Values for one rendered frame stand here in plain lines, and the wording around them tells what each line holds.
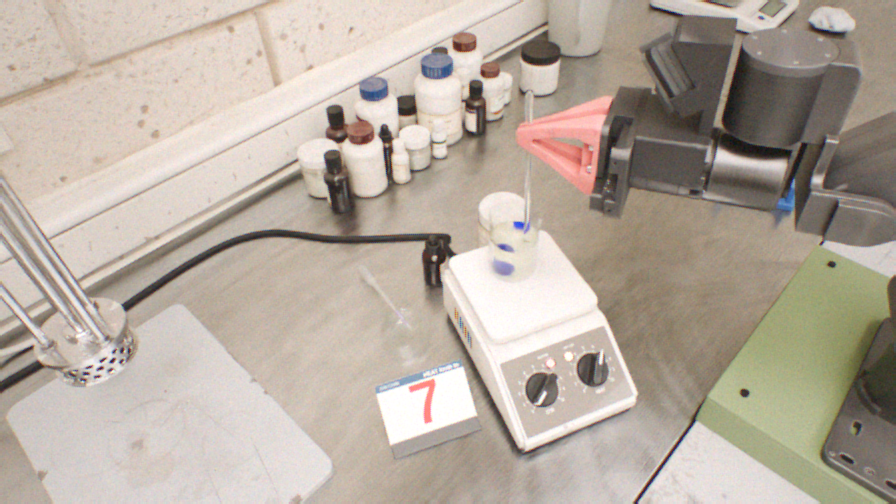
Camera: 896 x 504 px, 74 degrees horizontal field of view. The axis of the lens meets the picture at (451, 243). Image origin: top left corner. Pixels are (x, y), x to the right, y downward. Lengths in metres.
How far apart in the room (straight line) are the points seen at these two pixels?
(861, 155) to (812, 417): 0.26
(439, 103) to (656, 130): 0.49
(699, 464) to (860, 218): 0.28
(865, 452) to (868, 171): 0.27
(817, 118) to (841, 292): 0.34
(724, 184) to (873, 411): 0.28
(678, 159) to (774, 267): 0.40
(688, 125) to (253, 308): 0.52
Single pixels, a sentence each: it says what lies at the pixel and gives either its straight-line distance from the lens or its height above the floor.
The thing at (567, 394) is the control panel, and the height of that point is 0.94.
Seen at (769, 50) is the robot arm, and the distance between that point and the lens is 0.45.
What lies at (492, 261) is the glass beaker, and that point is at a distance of 0.61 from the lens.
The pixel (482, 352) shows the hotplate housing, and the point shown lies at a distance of 0.60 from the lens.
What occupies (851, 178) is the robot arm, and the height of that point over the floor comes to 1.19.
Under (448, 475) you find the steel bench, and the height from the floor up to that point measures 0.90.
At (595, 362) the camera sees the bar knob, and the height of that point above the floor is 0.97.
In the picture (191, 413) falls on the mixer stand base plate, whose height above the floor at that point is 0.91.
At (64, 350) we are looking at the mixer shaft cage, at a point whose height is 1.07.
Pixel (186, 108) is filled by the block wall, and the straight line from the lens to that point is 0.86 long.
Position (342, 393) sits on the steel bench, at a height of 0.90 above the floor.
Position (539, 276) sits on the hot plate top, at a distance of 0.62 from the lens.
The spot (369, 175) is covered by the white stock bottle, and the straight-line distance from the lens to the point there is 0.84.
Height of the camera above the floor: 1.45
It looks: 45 degrees down
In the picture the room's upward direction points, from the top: 2 degrees counter-clockwise
